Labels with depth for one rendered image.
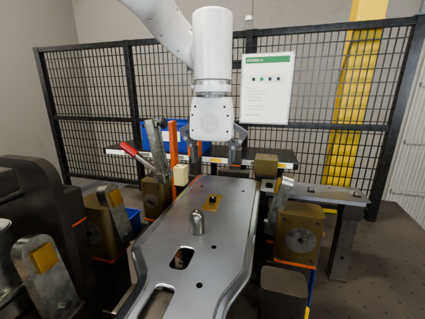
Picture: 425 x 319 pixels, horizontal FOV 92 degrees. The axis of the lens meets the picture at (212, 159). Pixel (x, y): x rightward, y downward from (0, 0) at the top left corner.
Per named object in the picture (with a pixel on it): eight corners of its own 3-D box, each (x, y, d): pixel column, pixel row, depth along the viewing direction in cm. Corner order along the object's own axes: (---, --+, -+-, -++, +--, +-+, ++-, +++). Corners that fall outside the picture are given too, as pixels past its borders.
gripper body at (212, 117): (184, 90, 44) (186, 141, 47) (231, 90, 42) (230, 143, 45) (197, 91, 51) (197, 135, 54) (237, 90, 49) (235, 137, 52)
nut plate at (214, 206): (215, 211, 50) (215, 207, 50) (200, 209, 51) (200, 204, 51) (222, 195, 58) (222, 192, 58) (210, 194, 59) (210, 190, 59)
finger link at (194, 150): (181, 136, 50) (183, 162, 52) (193, 137, 49) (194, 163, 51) (186, 134, 53) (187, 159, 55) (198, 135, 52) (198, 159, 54)
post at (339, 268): (345, 283, 65) (365, 202, 57) (328, 280, 66) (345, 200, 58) (341, 271, 70) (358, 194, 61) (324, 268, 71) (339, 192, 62)
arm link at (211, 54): (190, 81, 49) (198, 78, 41) (188, 18, 45) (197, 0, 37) (222, 82, 51) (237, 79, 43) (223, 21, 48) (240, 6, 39)
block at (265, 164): (269, 247, 81) (278, 160, 70) (249, 243, 83) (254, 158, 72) (269, 235, 88) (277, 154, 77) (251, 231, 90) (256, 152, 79)
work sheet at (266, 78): (287, 125, 95) (295, 50, 86) (239, 123, 101) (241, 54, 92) (287, 124, 97) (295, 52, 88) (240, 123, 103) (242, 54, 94)
